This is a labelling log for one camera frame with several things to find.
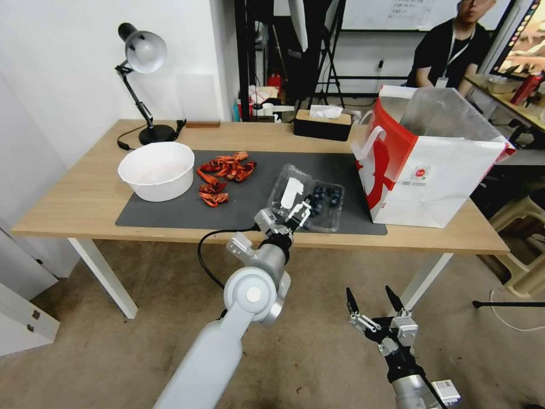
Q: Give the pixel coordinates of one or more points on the small wooden block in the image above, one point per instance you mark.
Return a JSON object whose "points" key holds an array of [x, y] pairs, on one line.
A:
{"points": [[202, 124]]}

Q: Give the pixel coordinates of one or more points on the black desk lamp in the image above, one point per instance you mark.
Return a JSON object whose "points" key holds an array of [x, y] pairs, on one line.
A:
{"points": [[144, 51]]}

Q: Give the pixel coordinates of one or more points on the white tissue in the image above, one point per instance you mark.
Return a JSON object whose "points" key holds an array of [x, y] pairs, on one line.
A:
{"points": [[325, 111]]}

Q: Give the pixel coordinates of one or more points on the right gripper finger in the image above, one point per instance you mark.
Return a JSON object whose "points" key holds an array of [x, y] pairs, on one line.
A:
{"points": [[352, 304], [394, 300]]}

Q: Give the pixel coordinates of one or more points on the red fire extinguisher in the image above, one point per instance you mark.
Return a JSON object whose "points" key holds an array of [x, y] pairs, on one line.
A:
{"points": [[274, 81]]}

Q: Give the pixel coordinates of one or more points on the blue bottle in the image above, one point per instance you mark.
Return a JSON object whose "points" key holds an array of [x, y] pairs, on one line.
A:
{"points": [[236, 111]]}

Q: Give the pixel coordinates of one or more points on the black tissue box wooden lid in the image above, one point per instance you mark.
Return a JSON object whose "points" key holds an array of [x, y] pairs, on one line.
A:
{"points": [[319, 128]]}

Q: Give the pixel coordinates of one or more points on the white cabinet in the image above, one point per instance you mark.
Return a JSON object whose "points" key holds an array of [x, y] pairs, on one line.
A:
{"points": [[21, 306]]}

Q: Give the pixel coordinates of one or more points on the red white takeout bag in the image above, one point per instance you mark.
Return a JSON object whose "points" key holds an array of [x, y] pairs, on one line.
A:
{"points": [[426, 187]]}

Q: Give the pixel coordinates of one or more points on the white round bowl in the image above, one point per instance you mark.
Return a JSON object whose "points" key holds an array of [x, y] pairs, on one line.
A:
{"points": [[157, 187]]}

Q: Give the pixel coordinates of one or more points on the person's right forearm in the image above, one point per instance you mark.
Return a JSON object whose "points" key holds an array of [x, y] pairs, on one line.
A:
{"points": [[422, 77]]}

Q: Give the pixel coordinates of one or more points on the black tripod leg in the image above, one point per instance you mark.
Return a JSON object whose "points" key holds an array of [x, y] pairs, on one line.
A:
{"points": [[506, 305]]}

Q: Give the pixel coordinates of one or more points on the dark grey table mat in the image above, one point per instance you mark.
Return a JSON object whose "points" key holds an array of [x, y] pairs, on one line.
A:
{"points": [[170, 213]]}

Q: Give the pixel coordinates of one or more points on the clear plastic takeout container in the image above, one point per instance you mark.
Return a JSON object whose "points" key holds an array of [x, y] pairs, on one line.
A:
{"points": [[290, 174]]}

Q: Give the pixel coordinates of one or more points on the cardboard box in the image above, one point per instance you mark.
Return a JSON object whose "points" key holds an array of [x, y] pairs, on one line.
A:
{"points": [[260, 93]]}

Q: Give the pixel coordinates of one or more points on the black metal rack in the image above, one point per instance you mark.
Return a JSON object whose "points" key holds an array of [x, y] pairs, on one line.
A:
{"points": [[245, 64]]}

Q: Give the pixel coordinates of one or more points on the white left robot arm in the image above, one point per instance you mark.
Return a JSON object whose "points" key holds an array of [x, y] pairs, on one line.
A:
{"points": [[204, 362]]}

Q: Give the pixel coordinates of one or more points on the wooden side desk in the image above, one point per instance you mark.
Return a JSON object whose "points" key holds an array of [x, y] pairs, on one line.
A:
{"points": [[511, 108]]}

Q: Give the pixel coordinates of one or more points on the white softbox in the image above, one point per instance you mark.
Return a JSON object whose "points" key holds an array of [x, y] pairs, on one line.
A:
{"points": [[299, 23]]}

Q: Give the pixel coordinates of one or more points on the red crayfish shell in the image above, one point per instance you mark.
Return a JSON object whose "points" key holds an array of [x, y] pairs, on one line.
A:
{"points": [[207, 168], [213, 186], [241, 156], [215, 198], [238, 171], [223, 162]]}

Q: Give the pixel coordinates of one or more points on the large display screen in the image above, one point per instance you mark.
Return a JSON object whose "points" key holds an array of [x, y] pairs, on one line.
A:
{"points": [[526, 38]]}

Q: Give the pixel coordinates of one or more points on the person's left forearm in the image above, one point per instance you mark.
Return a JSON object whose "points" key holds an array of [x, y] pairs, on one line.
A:
{"points": [[469, 79]]}

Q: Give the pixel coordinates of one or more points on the black folding stand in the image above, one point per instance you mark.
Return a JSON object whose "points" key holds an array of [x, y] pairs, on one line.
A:
{"points": [[330, 64]]}

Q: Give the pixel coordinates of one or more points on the person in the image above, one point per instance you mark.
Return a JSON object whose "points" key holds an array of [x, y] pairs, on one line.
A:
{"points": [[447, 55]]}

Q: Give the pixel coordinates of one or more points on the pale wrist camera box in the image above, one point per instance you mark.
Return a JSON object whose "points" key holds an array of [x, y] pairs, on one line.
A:
{"points": [[405, 330]]}

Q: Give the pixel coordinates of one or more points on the wooden table white legs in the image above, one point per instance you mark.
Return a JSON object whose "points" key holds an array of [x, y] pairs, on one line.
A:
{"points": [[81, 191]]}

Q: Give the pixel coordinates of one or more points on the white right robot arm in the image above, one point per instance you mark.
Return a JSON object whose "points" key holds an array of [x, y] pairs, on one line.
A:
{"points": [[408, 392]]}

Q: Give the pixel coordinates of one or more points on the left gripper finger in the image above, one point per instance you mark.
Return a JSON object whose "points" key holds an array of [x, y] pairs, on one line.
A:
{"points": [[307, 215], [300, 206]]}

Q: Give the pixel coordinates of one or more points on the beige plastic stool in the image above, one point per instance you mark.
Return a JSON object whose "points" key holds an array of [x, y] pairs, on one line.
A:
{"points": [[526, 255]]}

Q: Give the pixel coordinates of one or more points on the whiteboard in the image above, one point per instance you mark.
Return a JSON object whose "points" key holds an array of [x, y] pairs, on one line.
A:
{"points": [[383, 15]]}

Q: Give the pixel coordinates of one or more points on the red bottle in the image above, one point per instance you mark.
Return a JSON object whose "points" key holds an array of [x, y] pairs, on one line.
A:
{"points": [[526, 88]]}

